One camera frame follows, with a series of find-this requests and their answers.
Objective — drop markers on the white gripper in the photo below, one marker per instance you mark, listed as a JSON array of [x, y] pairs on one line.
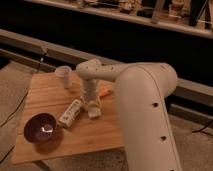
[[90, 93]]

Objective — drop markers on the white sponge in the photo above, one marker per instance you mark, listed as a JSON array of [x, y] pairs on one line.
[[94, 112]]

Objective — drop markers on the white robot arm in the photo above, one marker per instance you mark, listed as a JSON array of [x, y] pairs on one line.
[[140, 90]]

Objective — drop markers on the white plastic bottle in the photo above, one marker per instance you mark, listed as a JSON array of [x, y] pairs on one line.
[[70, 114]]

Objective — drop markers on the clear plastic cup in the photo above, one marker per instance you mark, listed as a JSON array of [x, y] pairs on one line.
[[63, 73]]

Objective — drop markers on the dark purple bowl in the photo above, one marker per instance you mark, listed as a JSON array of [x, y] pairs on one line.
[[40, 128]]

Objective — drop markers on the orange handled tool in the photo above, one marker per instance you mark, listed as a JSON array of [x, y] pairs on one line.
[[105, 92]]

